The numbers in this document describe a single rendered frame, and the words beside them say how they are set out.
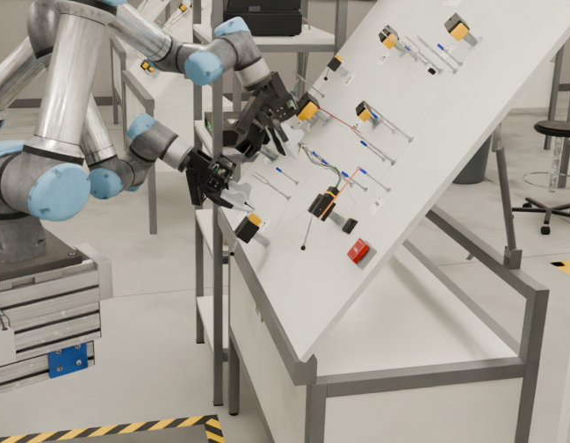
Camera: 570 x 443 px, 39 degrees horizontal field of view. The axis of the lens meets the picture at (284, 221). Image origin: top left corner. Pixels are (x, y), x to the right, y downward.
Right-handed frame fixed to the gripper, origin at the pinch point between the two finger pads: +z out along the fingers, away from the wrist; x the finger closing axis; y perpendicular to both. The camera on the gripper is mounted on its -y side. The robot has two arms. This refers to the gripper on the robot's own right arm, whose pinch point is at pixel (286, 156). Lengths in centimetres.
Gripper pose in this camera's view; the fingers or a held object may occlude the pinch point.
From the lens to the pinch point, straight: 202.8
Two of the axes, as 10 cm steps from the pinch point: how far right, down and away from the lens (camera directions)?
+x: -3.4, -1.9, 9.2
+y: 8.3, -5.2, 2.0
